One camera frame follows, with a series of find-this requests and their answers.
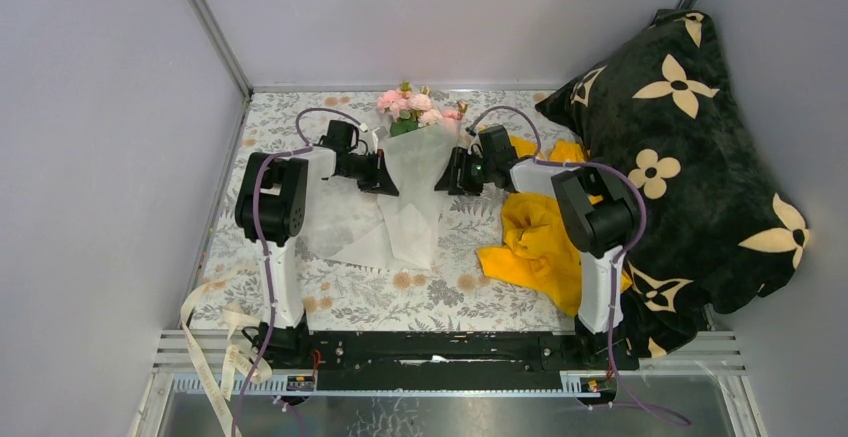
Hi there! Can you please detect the cream printed ribbon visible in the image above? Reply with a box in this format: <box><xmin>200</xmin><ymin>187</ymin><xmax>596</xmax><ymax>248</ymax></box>
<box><xmin>180</xmin><ymin>277</ymin><xmax>272</xmax><ymax>436</ymax></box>

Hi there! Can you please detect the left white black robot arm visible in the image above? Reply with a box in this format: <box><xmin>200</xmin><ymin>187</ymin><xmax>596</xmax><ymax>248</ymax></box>
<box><xmin>234</xmin><ymin>120</ymin><xmax>399</xmax><ymax>368</ymax></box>

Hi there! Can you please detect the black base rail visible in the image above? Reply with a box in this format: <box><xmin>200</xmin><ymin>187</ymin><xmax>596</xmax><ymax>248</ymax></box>
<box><xmin>264</xmin><ymin>329</ymin><xmax>639</xmax><ymax>392</ymax></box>

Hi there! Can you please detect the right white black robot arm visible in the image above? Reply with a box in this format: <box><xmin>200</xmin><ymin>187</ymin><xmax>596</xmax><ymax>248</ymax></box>
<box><xmin>436</xmin><ymin>125</ymin><xmax>647</xmax><ymax>369</ymax></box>

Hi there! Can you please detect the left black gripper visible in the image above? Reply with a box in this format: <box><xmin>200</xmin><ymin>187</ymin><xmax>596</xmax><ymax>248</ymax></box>
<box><xmin>337</xmin><ymin>148</ymin><xmax>396</xmax><ymax>195</ymax></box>

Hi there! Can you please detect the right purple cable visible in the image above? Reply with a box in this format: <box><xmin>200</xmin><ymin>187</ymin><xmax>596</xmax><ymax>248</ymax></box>
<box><xmin>466</xmin><ymin>105</ymin><xmax>696</xmax><ymax>430</ymax></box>

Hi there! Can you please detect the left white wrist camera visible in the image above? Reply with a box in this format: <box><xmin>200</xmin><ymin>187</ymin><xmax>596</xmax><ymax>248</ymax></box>
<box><xmin>370</xmin><ymin>126</ymin><xmax>391</xmax><ymax>153</ymax></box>

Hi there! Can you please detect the purple cable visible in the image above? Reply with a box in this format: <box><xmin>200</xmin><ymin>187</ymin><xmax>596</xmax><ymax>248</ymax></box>
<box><xmin>228</xmin><ymin>107</ymin><xmax>369</xmax><ymax>437</ymax></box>
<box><xmin>466</xmin><ymin>105</ymin><xmax>696</xmax><ymax>430</ymax></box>

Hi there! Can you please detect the yellow garment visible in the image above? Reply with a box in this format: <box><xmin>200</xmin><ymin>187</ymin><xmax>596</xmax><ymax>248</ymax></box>
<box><xmin>476</xmin><ymin>135</ymin><xmax>634</xmax><ymax>319</ymax></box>

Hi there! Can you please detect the pink fake flower stem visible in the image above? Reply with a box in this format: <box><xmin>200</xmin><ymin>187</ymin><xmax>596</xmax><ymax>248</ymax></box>
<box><xmin>418</xmin><ymin>101</ymin><xmax>468</xmax><ymax>133</ymax></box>
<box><xmin>390</xmin><ymin>81</ymin><xmax>433</xmax><ymax>136</ymax></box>
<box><xmin>376</xmin><ymin>90</ymin><xmax>409</xmax><ymax>122</ymax></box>

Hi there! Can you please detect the floral tablecloth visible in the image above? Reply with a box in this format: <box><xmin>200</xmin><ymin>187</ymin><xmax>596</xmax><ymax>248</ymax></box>
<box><xmin>190</xmin><ymin>92</ymin><xmax>573</xmax><ymax>331</ymax></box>

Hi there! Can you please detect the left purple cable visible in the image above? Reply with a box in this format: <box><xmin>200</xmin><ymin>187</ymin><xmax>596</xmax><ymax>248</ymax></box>
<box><xmin>228</xmin><ymin>107</ymin><xmax>369</xmax><ymax>437</ymax></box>

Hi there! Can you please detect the black floral pillow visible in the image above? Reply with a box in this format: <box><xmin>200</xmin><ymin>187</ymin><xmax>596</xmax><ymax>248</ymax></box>
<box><xmin>536</xmin><ymin>10</ymin><xmax>810</xmax><ymax>358</ymax></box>

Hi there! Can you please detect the white wrapping paper sheet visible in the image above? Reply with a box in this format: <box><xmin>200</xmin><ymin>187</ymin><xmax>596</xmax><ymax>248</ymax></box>
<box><xmin>300</xmin><ymin>125</ymin><xmax>458</xmax><ymax>269</ymax></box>

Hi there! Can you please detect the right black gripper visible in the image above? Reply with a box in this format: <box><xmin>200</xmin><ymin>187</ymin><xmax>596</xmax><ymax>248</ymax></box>
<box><xmin>433</xmin><ymin>147</ymin><xmax>495</xmax><ymax>198</ymax></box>

